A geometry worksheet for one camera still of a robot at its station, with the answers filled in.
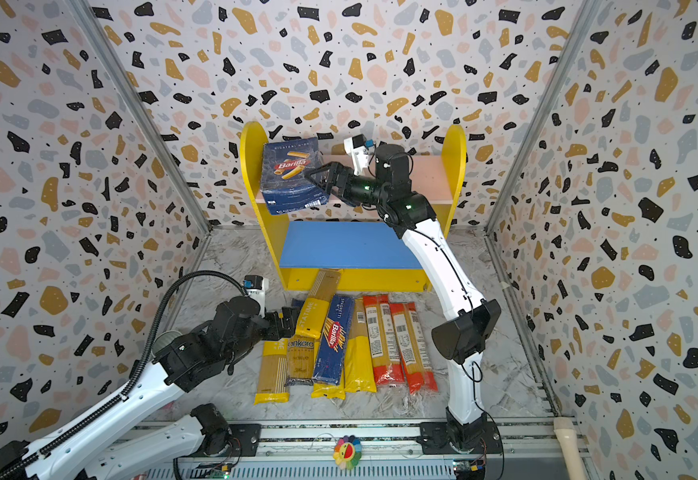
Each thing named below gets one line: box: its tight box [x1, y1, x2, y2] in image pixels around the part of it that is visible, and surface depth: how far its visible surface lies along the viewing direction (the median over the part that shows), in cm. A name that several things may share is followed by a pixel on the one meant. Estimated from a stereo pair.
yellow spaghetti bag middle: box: [311, 378, 346, 400], surface depth 82 cm
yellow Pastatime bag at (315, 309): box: [295, 268, 342, 339], surface depth 98 cm
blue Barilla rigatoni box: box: [260, 137, 331, 215], surface depth 70 cm
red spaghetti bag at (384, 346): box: [362, 295, 405, 387], surface depth 90 cm
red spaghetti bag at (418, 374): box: [390, 302, 438, 394], surface depth 89 cm
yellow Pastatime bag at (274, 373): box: [254, 338, 290, 405], surface depth 84 cm
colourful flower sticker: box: [332, 435, 363, 470], surface depth 73 cm
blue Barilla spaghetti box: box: [313, 295, 354, 385], surface depth 87 cm
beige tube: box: [553, 416, 589, 480], surface depth 73 cm
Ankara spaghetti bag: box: [285, 336, 315, 387], surface depth 86 cm
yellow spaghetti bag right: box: [344, 297, 377, 393], surface depth 87 cm
